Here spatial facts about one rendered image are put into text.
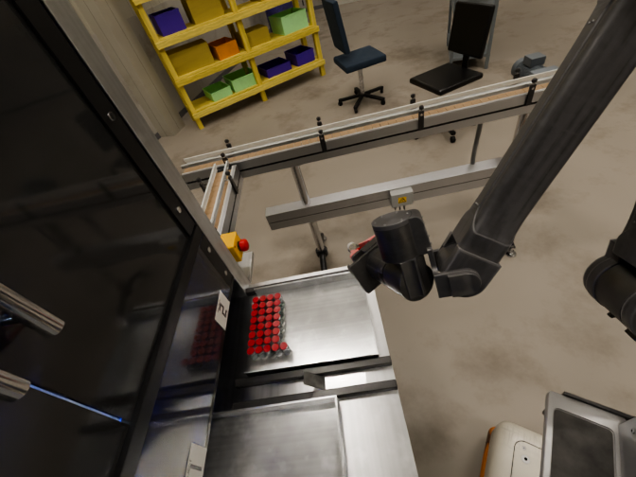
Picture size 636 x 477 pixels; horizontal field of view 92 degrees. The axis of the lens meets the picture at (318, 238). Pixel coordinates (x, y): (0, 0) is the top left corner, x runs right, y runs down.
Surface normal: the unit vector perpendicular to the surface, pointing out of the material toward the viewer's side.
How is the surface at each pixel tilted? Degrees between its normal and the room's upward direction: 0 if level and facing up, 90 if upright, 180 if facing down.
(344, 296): 0
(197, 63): 90
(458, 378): 0
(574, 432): 0
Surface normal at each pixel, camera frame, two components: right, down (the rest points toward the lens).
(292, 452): -0.22, -0.67
